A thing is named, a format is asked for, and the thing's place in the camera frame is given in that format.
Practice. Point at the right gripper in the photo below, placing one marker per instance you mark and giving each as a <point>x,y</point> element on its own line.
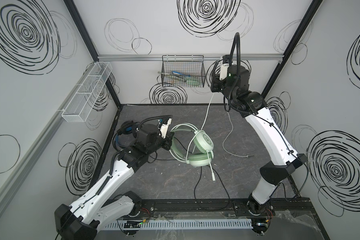
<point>217,85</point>

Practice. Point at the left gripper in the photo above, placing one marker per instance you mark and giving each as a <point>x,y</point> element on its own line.
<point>167,142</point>

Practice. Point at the mint green headphones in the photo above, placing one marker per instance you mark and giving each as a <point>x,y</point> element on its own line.
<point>200,149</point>

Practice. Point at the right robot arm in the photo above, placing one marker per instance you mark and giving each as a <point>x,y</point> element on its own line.
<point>254,109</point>

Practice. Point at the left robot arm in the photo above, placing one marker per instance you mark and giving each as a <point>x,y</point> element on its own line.
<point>94,210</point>

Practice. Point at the black and blue headphones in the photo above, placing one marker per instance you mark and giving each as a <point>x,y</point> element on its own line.
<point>127,128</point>

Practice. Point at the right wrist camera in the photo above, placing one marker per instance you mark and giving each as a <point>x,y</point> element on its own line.
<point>224,67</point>

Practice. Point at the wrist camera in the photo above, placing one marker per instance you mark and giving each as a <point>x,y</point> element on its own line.
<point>224,67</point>
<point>164,125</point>

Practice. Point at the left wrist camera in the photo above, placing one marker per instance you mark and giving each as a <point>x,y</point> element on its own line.
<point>164,125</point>

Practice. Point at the black wire basket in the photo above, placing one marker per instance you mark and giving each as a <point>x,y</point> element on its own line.
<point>194,68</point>

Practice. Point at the clear wall shelf bin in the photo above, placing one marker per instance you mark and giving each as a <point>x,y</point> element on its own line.
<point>89,89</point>

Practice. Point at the white slotted cable duct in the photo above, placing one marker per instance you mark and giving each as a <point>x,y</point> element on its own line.
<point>202,224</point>

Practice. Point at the right corner frame post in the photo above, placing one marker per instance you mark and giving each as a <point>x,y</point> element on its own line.
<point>301,29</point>

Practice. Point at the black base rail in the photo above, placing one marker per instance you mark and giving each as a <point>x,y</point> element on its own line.
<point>239,207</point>

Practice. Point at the black corner frame post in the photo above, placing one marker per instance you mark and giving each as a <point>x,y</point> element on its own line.
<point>71,7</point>

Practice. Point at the side wall aluminium rail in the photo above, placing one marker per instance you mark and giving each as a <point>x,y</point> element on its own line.
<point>28,161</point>

